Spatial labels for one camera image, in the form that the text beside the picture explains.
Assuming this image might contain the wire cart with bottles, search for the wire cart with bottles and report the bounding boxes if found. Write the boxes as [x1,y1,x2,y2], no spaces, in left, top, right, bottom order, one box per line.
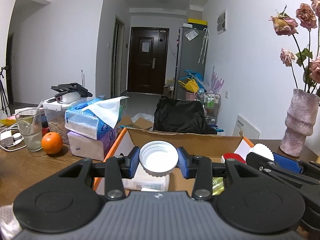
[197,92,222,127]

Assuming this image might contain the clear food container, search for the clear food container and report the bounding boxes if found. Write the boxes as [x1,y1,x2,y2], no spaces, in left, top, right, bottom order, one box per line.
[43,99,87,144]

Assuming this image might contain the interior door frame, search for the interior door frame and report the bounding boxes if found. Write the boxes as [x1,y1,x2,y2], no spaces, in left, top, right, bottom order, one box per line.
[111,15,125,97]

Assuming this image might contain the blue tissue pack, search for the blue tissue pack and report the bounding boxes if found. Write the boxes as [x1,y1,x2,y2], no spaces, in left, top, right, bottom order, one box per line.
[64,96,130,140]

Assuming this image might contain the white charger block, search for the white charger block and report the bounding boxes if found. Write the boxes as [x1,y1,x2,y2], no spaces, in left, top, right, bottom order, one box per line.
[0,130,14,147]

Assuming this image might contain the black bag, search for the black bag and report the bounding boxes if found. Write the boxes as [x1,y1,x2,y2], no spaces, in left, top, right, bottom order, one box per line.
[153,98,217,135]

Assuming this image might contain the yellow and black box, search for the yellow and black box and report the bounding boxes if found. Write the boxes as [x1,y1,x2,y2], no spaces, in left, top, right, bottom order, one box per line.
[187,18,208,27]

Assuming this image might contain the white wall panel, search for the white wall panel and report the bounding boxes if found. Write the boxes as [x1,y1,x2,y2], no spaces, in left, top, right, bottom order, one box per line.
[217,9,227,35]

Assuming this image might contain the blue plastic rack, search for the blue plastic rack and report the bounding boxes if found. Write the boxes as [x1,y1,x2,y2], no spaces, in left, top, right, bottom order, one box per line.
[184,69,204,81]

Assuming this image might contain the white power strip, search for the white power strip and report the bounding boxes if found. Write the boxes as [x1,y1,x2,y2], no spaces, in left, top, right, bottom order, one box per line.
[14,107,42,117]

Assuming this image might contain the purple tissue pack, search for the purple tissue pack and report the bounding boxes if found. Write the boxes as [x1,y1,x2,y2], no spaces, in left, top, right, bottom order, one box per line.
[67,127,118,162]

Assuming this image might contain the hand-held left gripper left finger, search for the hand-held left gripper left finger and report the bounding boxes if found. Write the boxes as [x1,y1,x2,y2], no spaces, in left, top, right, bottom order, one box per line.
[54,146,140,201]

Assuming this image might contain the white folded umbrella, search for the white folded umbrella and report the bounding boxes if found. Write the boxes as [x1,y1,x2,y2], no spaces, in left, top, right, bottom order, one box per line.
[198,28,209,64]

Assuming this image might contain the white cables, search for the white cables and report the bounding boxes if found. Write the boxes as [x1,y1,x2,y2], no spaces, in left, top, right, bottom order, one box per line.
[0,126,27,152]

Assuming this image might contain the white plastic box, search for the white plastic box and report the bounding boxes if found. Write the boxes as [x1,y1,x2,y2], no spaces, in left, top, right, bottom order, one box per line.
[122,165,170,192]

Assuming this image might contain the black tripod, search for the black tripod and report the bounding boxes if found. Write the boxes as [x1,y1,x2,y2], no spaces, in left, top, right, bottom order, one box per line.
[0,66,9,117]

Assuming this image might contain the clear plastic bag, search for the clear plastic bag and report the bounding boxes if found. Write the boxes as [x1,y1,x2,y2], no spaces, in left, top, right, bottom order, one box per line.
[184,29,199,40]

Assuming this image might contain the white round container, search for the white round container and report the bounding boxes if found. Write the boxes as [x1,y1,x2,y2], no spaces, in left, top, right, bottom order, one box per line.
[61,93,81,103]

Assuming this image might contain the white and red lint brush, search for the white and red lint brush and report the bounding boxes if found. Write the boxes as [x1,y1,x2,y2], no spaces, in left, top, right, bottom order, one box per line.
[221,152,247,165]

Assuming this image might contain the grey refrigerator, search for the grey refrigerator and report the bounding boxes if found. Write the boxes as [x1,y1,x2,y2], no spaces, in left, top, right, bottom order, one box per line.
[174,24,208,100]

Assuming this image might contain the pink stone vase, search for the pink stone vase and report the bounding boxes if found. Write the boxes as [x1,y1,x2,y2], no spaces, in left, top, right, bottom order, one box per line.
[279,88,320,157]

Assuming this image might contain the brown cardboard box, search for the brown cardboard box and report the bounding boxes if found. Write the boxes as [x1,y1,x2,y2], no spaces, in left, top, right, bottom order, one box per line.
[164,79,175,98]

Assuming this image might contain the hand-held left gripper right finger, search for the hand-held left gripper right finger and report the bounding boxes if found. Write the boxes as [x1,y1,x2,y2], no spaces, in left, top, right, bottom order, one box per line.
[178,147,265,201]

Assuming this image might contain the white jar lid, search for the white jar lid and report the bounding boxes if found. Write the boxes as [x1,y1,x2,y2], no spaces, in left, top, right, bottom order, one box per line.
[139,141,179,177]

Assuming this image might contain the dark entrance door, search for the dark entrance door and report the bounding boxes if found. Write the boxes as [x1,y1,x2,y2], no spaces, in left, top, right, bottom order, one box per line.
[127,27,169,95]

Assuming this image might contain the yellow plastic bag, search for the yellow plastic bag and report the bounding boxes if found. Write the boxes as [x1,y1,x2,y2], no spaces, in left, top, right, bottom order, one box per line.
[0,116,18,127]

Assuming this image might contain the dried pink roses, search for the dried pink roses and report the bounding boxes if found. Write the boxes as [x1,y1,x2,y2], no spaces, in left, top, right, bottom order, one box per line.
[269,0,320,94]

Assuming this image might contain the purple plastic hangers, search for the purple plastic hangers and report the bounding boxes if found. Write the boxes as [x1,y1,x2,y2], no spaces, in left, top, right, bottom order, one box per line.
[210,67,224,94]

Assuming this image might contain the red cardboard box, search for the red cardboard box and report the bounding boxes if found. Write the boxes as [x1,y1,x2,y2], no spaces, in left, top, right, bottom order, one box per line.
[93,127,255,198]

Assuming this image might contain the small white scalloped cap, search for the small white scalloped cap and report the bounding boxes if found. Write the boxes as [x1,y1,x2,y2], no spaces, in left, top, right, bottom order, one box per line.
[247,143,275,161]

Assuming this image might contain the clear glass with straw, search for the clear glass with straw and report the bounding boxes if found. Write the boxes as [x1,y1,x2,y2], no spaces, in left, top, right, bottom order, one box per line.
[15,101,43,152]

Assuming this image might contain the black folding stand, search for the black folding stand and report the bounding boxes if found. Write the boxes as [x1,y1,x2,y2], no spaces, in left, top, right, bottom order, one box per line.
[51,82,93,98]

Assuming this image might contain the light patterned cloth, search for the light patterned cloth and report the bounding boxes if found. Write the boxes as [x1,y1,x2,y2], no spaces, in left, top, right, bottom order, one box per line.
[0,205,22,240]

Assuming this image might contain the white flat panel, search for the white flat panel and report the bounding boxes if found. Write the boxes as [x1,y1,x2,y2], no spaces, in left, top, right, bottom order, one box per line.
[234,114,261,140]

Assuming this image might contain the orange fruit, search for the orange fruit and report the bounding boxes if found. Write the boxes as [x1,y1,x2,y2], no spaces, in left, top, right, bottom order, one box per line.
[41,132,63,155]

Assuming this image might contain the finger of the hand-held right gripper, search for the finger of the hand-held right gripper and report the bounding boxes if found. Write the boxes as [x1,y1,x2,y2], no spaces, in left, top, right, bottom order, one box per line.
[272,152,320,178]
[246,152,320,196]

